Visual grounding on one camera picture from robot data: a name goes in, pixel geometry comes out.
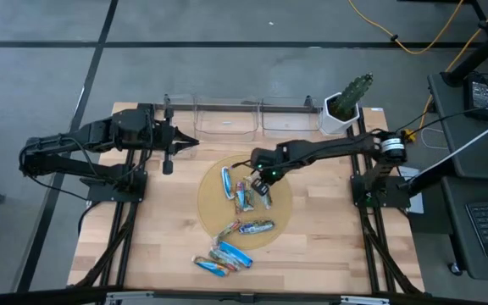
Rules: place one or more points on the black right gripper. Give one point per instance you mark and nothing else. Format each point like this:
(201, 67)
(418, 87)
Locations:
(271, 173)

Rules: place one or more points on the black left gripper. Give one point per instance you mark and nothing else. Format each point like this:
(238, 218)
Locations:
(163, 142)

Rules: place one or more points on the red Chewy granola bar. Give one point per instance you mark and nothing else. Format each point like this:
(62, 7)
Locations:
(240, 198)

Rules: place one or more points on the blue white granola bar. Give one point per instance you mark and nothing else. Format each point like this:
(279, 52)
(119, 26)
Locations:
(227, 183)

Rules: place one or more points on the dark blue granola bar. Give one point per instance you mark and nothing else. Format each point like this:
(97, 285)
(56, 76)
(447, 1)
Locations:
(256, 227)

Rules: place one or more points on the red green granola bar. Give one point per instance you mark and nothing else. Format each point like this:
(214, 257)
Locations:
(227, 231)

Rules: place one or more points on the bright blue granola bar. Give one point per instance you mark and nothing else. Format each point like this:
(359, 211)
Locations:
(236, 254)

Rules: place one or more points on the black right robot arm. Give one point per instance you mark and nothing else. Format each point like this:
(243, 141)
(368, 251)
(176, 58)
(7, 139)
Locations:
(333, 146)

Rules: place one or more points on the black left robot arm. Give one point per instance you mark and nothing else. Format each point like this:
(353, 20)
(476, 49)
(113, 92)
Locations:
(87, 131)

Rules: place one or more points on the blue orange granola bar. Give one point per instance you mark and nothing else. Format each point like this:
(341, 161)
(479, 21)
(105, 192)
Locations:
(210, 266)

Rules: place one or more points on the clear plastic bin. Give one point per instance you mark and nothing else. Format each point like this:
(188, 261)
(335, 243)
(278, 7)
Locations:
(290, 125)
(186, 123)
(227, 127)

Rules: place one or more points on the round woven tan placemat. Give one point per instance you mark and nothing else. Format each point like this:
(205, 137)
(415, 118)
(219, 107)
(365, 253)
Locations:
(216, 212)

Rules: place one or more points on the white paper sheet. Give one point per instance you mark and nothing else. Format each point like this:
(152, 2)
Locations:
(417, 203)

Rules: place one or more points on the black and white boom pole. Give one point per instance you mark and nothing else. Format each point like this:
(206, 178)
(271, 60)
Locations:
(430, 175)

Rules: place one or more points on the dark grey side table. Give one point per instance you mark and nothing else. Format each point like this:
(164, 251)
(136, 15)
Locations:
(456, 237)
(445, 97)

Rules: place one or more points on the black power adapter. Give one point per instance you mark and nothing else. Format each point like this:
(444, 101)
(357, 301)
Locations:
(479, 95)

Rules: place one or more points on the thick black stand leg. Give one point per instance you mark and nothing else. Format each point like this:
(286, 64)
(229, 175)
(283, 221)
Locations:
(481, 53)

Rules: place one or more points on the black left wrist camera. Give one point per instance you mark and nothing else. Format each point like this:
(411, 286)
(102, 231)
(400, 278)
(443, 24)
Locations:
(136, 120)

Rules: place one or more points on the black crosswise frame rail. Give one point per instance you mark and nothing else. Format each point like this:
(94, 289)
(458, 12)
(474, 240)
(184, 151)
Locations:
(227, 107)

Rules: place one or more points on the black aluminium frame rail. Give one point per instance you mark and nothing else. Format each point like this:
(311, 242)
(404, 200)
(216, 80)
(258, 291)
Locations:
(125, 254)
(370, 262)
(386, 262)
(109, 254)

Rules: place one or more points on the black diagonal frame brace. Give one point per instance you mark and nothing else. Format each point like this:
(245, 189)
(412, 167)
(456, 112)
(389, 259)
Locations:
(89, 271)
(403, 271)

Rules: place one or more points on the black frame beam with brackets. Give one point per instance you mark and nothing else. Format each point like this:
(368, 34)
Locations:
(36, 296)

